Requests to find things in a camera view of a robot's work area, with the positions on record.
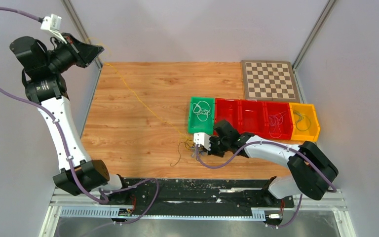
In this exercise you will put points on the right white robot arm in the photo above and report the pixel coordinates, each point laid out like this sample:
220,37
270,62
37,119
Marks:
311,172

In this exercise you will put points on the red bin left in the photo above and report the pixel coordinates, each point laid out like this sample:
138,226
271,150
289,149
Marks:
227,109

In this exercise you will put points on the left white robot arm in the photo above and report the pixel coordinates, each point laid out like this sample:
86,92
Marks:
46,88

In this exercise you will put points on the left aluminium corner post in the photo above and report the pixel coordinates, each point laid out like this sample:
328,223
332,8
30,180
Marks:
70,9

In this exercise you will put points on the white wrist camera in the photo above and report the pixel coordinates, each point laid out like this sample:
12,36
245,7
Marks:
202,139
51,24

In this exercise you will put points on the green plastic bin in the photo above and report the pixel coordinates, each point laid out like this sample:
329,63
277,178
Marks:
201,115

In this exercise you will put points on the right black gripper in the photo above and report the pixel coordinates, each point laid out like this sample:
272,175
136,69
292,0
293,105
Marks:
211,152

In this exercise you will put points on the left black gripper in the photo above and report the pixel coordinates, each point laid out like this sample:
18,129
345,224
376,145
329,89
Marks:
82,54

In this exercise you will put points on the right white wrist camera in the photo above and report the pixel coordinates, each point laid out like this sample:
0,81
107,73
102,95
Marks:
202,139

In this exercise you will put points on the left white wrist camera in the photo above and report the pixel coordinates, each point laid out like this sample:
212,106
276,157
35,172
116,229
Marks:
51,24

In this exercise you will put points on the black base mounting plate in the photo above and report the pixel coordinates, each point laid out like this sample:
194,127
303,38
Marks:
199,197

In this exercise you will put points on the red bin right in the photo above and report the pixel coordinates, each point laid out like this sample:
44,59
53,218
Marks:
279,118

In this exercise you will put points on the aluminium corner post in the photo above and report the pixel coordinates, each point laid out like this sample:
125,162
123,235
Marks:
70,9
325,13

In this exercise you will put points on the right aluminium corner post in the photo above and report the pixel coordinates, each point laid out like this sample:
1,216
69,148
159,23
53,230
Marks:
325,13

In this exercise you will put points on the yellow plastic bin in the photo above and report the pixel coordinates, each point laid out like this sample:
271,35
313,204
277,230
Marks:
306,124

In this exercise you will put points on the wooden chessboard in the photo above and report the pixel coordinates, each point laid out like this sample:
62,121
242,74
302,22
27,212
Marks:
269,81

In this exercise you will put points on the red bin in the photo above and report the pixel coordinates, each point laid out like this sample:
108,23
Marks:
227,109
252,117
279,118

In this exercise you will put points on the red bin middle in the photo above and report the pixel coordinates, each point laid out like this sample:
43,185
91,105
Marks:
252,117

